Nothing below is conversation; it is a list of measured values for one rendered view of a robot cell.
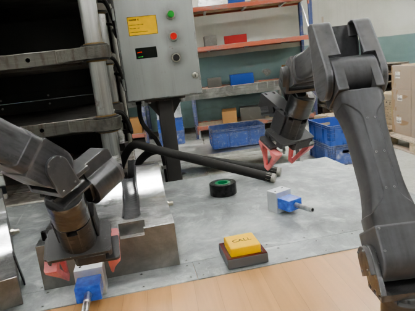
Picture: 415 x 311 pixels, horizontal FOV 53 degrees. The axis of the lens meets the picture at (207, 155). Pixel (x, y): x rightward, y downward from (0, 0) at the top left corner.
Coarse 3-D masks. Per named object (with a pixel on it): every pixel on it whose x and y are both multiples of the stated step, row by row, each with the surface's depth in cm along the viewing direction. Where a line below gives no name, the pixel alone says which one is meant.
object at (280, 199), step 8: (272, 192) 103; (280, 192) 102; (288, 192) 104; (272, 200) 103; (280, 200) 101; (288, 200) 100; (296, 200) 100; (272, 208) 104; (280, 208) 102; (288, 208) 99; (296, 208) 100; (304, 208) 97; (312, 208) 95
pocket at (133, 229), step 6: (132, 222) 83; (138, 222) 84; (144, 222) 84; (120, 228) 83; (126, 228) 83; (132, 228) 84; (138, 228) 84; (120, 234) 84; (126, 234) 84; (132, 234) 84; (138, 234) 83; (144, 234) 80
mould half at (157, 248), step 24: (144, 168) 109; (120, 192) 102; (144, 192) 102; (120, 216) 88; (144, 216) 86; (168, 216) 84; (120, 240) 79; (144, 240) 80; (168, 240) 81; (72, 264) 78; (120, 264) 80; (144, 264) 81; (168, 264) 82; (48, 288) 78
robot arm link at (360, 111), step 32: (352, 64) 59; (352, 96) 58; (384, 96) 58; (352, 128) 58; (384, 128) 56; (352, 160) 59; (384, 160) 55; (384, 192) 53; (384, 224) 52; (384, 256) 50
